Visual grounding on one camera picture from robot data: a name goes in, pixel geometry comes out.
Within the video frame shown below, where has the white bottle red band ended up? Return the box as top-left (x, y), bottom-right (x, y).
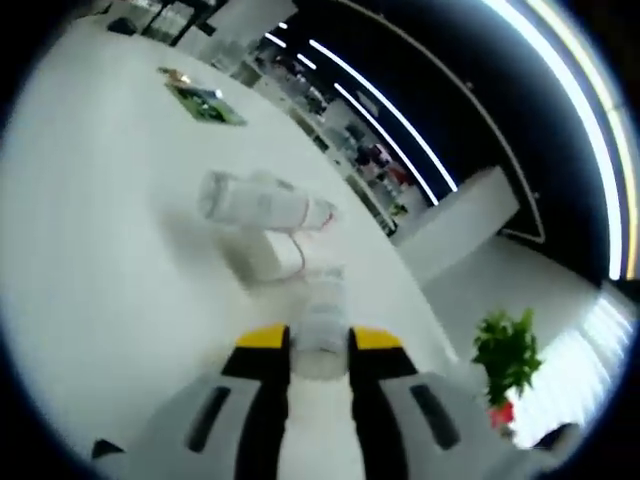
top-left (198, 170), bottom-right (335, 233)

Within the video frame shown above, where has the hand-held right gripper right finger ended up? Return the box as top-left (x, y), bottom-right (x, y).
top-left (348, 325), bottom-right (504, 480)

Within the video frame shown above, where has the small red object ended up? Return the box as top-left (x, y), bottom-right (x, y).
top-left (487, 399), bottom-right (517, 437)

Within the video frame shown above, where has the potted green plant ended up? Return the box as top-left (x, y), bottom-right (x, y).
top-left (471, 308), bottom-right (545, 407)

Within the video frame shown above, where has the long ceiling strip light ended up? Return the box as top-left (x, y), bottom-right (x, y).
top-left (483, 0), bottom-right (640, 281)

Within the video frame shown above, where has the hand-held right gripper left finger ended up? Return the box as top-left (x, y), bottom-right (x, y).
top-left (144, 323), bottom-right (291, 480)

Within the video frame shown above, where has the green skincare sachet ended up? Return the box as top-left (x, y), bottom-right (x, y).
top-left (167, 81), bottom-right (248, 127)

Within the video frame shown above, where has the brown skincare sachet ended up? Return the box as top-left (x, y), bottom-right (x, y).
top-left (158, 67), bottom-right (192, 87)

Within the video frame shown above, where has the clear skincare bottle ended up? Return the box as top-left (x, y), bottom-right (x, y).
top-left (292, 269), bottom-right (352, 382)

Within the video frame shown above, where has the thin red string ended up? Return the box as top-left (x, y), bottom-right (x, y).
top-left (291, 212), bottom-right (335, 277)

